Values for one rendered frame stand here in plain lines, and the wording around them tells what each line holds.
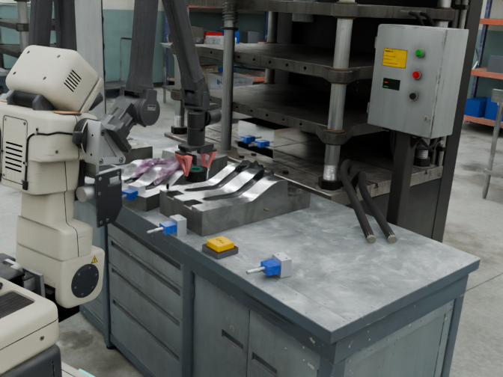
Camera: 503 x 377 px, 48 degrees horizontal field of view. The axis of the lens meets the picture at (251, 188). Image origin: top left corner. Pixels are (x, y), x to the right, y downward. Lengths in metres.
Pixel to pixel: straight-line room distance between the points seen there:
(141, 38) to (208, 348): 1.03
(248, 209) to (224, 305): 0.34
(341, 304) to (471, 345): 1.59
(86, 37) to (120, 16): 3.54
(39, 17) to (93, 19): 4.36
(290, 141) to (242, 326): 1.24
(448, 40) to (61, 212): 1.44
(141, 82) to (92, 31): 4.69
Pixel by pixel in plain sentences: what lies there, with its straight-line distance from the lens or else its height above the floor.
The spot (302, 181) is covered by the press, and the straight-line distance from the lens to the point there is 2.49.
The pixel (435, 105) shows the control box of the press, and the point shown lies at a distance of 2.20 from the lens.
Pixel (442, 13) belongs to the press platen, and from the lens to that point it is 2.81.
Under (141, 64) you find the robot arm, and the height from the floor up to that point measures 1.36.
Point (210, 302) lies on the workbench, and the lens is 1.87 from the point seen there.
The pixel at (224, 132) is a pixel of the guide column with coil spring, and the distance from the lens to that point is 2.92.
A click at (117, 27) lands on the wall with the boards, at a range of 9.69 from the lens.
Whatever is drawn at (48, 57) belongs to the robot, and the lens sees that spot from 1.62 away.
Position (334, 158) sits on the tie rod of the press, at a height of 0.93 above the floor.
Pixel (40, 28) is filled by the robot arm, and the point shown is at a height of 1.42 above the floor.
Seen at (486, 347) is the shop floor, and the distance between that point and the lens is 3.03.
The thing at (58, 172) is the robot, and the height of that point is 1.07.
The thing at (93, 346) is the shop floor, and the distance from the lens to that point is 2.76.
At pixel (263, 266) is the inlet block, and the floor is 0.83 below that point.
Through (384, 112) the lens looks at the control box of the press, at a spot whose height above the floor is 1.13.
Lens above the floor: 1.53
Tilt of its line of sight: 19 degrees down
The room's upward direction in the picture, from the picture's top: 3 degrees clockwise
